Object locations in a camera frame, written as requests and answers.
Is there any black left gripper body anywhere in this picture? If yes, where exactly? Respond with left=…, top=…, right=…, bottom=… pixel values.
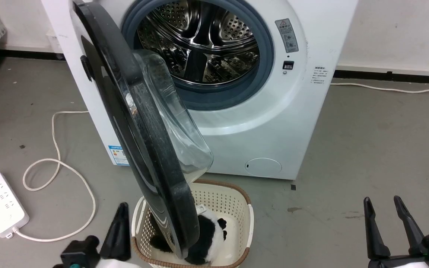
left=53, top=236, right=100, bottom=268

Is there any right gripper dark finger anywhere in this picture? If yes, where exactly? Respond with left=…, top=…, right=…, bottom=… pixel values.
left=363, top=197, right=391, bottom=259
left=394, top=195, right=428, bottom=256

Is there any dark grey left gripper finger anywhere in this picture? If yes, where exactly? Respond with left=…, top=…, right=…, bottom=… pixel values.
left=100, top=202, right=131, bottom=262

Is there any black round washing machine door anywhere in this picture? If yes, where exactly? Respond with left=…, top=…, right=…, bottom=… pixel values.
left=72, top=0, right=214, bottom=260

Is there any white front-load washing machine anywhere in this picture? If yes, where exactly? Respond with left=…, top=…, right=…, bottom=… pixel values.
left=41, top=0, right=358, bottom=181

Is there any grey rubber door gasket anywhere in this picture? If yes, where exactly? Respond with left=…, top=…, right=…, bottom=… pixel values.
left=121, top=0, right=274, bottom=111

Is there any blue energy label sticker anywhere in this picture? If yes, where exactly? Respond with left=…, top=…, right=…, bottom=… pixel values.
left=108, top=145, right=129, bottom=166

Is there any black and white panda plush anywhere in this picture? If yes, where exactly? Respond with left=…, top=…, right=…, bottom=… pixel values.
left=149, top=208, right=228, bottom=265

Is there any cream plastic laundry basket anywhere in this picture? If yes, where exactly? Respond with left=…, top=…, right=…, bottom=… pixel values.
left=131, top=179, right=254, bottom=268

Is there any round white filter cover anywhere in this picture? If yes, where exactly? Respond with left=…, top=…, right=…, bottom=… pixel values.
left=245, top=158, right=282, bottom=177

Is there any small printed text sticker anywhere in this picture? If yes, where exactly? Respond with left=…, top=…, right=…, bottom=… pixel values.
left=311, top=66, right=327, bottom=84

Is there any stainless steel washer drum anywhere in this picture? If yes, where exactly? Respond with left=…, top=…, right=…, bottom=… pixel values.
left=137, top=0, right=260, bottom=84

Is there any grey warning sticker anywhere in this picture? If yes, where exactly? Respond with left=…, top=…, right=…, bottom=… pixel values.
left=275, top=18, right=299, bottom=53

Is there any white power strip cable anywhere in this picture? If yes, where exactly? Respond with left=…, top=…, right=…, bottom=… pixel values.
left=13, top=111, right=96, bottom=242

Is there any thin white floor cable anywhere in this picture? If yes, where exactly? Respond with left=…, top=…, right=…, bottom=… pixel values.
left=330, top=82, right=429, bottom=94

